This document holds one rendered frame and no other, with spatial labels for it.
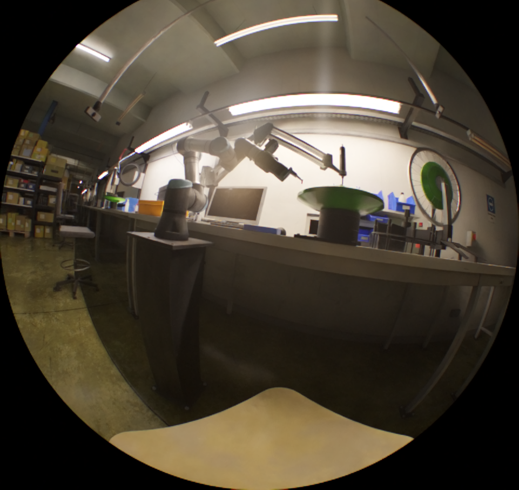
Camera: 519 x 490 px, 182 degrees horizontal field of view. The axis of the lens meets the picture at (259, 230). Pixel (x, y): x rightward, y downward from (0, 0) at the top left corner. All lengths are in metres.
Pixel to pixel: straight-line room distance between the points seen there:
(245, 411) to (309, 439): 0.12
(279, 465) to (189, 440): 0.13
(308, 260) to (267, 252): 0.15
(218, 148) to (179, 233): 0.30
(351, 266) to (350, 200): 0.23
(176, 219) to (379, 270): 0.69
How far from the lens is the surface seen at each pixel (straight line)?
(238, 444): 0.31
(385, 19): 3.02
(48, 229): 5.33
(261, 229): 0.59
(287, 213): 1.53
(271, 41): 3.63
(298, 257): 0.57
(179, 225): 0.55
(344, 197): 0.46
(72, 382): 1.25
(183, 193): 0.57
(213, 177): 0.80
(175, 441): 0.31
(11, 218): 5.45
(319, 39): 3.58
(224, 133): 2.27
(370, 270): 0.59
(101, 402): 1.12
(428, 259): 0.63
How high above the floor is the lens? 0.92
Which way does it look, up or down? level
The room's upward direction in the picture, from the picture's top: 8 degrees clockwise
